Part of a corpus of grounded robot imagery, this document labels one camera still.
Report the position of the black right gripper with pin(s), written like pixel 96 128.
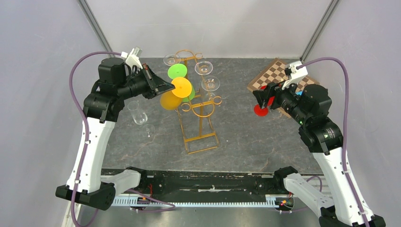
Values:
pixel 272 89

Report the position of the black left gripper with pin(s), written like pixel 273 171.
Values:
pixel 155 84

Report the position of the orange wine glass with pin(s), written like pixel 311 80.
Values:
pixel 172 99

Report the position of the red wine glass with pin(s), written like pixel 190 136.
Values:
pixel 261 109

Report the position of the clear wine glass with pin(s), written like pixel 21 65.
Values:
pixel 140 117
pixel 210 83
pixel 171 59
pixel 203 68

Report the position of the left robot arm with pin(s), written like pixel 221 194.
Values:
pixel 100 111

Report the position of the green wine glass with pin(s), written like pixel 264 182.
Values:
pixel 180 70

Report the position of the wooden chessboard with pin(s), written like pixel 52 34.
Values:
pixel 274 72

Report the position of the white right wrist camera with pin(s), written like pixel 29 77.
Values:
pixel 295 72

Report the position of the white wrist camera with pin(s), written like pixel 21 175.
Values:
pixel 295 72
pixel 132 58

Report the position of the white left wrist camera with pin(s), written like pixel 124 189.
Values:
pixel 132 58

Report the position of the gold wire glass rack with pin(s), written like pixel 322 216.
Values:
pixel 203 106

